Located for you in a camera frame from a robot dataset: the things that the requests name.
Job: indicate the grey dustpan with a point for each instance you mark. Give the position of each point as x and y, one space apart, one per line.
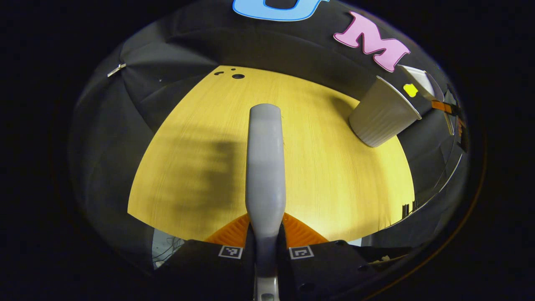
422 77

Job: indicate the white ribbed garbage bin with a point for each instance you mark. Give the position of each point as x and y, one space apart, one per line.
380 117

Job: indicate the small grey broom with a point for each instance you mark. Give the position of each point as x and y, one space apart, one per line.
265 167

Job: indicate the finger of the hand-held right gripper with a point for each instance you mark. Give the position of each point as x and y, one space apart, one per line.
443 106
461 129

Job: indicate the black backdrop cloth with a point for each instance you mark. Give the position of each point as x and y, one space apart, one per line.
188 42

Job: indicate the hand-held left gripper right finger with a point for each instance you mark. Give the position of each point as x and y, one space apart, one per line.
330 271

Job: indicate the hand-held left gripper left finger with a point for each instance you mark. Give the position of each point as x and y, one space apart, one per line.
209 271

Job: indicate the white clip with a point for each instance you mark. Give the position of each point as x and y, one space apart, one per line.
116 70

